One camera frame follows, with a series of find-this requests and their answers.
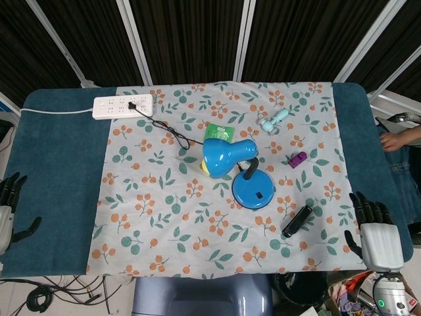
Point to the blue-grey robot torso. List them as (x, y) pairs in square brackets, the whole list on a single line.
[(200, 296)]

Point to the teal table cover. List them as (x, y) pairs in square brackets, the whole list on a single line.
[(56, 164)]

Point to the green packet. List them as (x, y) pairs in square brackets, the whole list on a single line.
[(219, 131)]

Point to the bystander bare hand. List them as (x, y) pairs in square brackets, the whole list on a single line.
[(391, 142)]

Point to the aluminium frame post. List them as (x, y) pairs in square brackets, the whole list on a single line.
[(135, 42), (243, 39), (365, 42), (56, 42), (394, 74)]

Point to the black waste bin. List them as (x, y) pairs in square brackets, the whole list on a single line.
[(299, 289)]

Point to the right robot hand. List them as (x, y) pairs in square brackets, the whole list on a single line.
[(381, 243)]

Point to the bystander forearm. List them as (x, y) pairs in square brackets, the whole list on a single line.
[(412, 136)]

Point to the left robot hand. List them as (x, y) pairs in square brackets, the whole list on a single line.
[(5, 224)]

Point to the floral tablecloth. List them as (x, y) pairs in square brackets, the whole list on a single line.
[(158, 204)]

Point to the light blue roller massager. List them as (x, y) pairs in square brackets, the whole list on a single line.
[(274, 121)]

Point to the purple toy block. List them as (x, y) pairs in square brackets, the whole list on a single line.
[(297, 159)]

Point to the blue desk lamp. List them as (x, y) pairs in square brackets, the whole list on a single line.
[(253, 191)]

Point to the cardboard box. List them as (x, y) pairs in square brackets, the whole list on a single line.
[(348, 293)]

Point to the blue jeans leg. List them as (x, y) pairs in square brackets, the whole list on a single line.
[(406, 184)]

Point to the white power strip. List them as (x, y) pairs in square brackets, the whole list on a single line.
[(121, 106)]

